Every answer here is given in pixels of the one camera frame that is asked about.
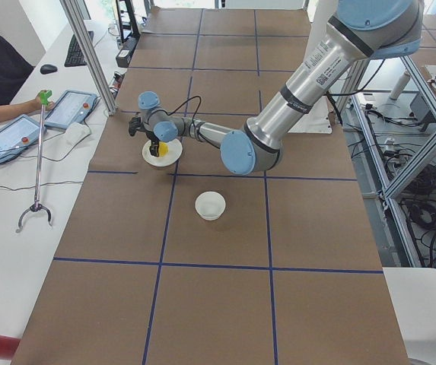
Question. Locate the green handled reacher grabber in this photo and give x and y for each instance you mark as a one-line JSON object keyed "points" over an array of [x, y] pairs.
{"points": [[38, 159]]}

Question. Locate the aluminium frame post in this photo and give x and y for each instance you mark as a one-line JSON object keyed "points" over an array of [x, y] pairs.
{"points": [[76, 21]]}

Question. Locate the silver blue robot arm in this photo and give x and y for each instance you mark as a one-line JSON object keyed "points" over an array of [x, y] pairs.
{"points": [[357, 30]]}

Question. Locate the aluminium lattice frame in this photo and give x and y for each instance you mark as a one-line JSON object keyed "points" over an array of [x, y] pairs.
{"points": [[389, 118]]}

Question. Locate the white desk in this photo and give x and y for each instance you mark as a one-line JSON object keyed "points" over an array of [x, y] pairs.
{"points": [[26, 256]]}

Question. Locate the white cloth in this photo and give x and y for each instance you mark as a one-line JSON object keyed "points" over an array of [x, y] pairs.
{"points": [[76, 132]]}

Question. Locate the far blue teach pendant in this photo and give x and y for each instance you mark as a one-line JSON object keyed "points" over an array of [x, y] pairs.
{"points": [[72, 107]]}

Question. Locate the white plastic bowl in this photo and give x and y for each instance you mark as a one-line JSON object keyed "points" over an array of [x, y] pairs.
{"points": [[210, 205]]}

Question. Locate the black box on table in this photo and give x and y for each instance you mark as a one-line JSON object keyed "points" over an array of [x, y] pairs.
{"points": [[129, 34]]}

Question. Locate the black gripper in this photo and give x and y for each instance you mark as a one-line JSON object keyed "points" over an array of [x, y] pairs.
{"points": [[151, 138]]}

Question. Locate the blue teach pendant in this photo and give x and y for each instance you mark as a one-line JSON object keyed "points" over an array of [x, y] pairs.
{"points": [[72, 107], [17, 136]]}

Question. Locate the black keyboard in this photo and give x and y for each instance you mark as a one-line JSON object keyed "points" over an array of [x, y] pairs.
{"points": [[74, 56]]}

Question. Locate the person's hand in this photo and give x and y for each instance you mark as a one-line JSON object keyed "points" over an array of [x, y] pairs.
{"points": [[44, 103]]}

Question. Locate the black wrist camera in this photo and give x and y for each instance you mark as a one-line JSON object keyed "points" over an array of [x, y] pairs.
{"points": [[135, 125]]}

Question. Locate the yellow lemon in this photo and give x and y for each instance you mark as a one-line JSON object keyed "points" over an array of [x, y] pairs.
{"points": [[163, 149]]}

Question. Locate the black computer mouse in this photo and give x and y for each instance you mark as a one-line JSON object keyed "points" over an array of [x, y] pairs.
{"points": [[48, 69]]}

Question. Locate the white round plate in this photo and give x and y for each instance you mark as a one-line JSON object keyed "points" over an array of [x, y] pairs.
{"points": [[174, 153]]}

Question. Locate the near blue teach pendant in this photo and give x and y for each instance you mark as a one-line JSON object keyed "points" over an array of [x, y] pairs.
{"points": [[17, 136]]}

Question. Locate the white side table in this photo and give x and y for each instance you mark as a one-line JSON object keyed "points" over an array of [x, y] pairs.
{"points": [[413, 294]]}

